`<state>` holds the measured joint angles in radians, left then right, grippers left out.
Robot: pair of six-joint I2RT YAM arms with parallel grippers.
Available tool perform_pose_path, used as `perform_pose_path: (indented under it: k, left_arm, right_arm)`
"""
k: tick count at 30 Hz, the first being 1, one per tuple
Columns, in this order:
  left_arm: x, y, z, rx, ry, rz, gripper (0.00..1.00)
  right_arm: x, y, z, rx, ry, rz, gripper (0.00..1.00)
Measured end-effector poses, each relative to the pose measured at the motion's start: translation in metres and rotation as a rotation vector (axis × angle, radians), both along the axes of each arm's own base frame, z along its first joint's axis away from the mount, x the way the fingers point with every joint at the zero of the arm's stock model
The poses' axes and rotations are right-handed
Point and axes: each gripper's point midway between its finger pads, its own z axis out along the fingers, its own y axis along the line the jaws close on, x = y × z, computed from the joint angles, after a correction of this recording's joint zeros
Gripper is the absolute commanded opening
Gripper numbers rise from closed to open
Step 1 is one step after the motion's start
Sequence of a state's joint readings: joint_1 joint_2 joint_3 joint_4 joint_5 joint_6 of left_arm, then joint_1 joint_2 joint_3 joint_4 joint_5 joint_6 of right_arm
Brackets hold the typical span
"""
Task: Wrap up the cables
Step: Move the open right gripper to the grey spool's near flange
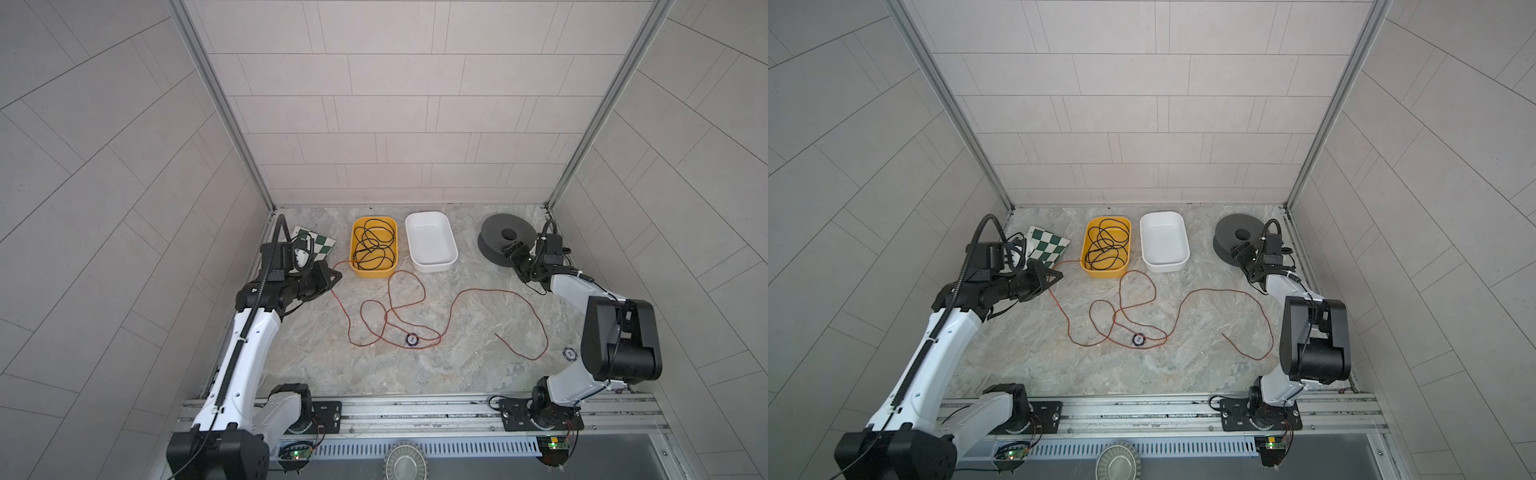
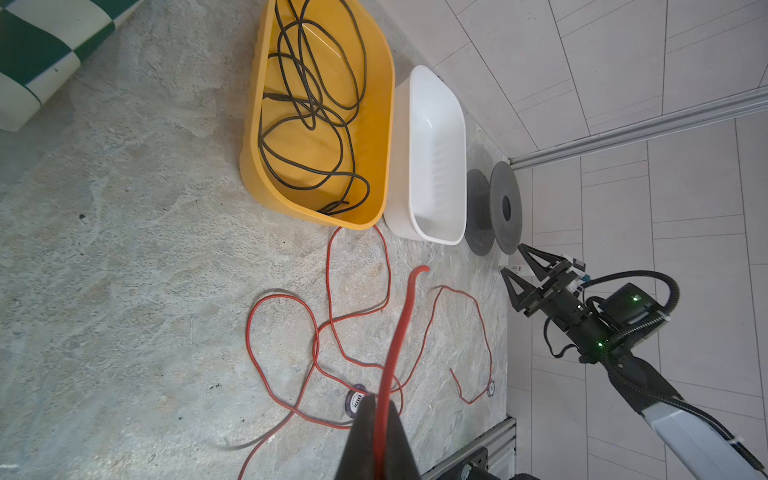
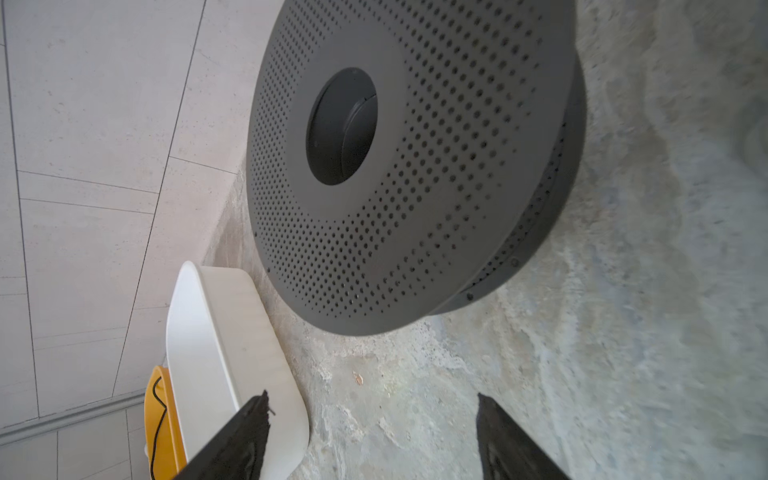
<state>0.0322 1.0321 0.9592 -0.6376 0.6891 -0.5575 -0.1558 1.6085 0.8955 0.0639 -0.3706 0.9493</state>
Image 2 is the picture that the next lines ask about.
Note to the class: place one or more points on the centre poker chip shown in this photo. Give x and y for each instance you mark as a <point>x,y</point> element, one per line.
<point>353,399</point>

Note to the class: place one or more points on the yellow plastic tray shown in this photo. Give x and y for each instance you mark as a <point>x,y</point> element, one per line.
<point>319,117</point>

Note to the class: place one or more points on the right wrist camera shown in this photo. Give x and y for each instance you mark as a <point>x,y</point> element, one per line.
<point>630,306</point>

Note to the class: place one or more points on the green white checkerboard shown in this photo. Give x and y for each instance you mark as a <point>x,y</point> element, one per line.
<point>43,43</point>

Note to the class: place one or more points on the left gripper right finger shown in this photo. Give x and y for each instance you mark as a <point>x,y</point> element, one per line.
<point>399,462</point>

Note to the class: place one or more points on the white plastic tray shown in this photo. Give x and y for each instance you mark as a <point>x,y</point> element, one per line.
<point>427,193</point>

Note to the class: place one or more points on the grey cable spool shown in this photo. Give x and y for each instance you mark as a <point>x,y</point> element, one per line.
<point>494,211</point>

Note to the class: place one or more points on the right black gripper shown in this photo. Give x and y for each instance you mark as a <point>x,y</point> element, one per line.
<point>558,299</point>

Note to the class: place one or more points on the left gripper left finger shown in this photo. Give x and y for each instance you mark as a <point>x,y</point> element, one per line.
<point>357,460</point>

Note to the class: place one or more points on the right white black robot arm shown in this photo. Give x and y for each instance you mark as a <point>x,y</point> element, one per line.
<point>701,442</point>

